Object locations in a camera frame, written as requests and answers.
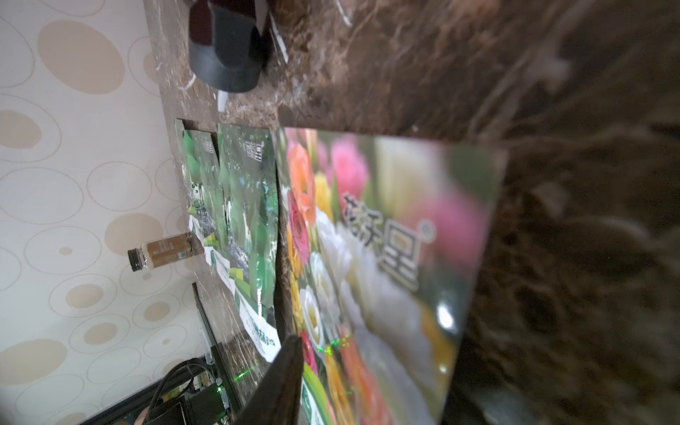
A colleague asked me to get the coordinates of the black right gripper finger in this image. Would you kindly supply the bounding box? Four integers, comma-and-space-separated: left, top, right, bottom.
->
234, 335, 305, 425

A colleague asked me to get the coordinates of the flower seed packet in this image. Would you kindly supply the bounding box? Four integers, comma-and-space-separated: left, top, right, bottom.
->
273, 127, 508, 424

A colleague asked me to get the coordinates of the green seed packet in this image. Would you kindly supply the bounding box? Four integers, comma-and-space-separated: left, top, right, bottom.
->
218, 124, 281, 363
175, 119, 219, 267

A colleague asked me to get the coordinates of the brown bottle black cap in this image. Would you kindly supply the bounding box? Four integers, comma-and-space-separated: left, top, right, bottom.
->
127, 232, 204, 272

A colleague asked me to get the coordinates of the red polka dot toaster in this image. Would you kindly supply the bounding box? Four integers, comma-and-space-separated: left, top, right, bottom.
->
187, 0, 280, 94

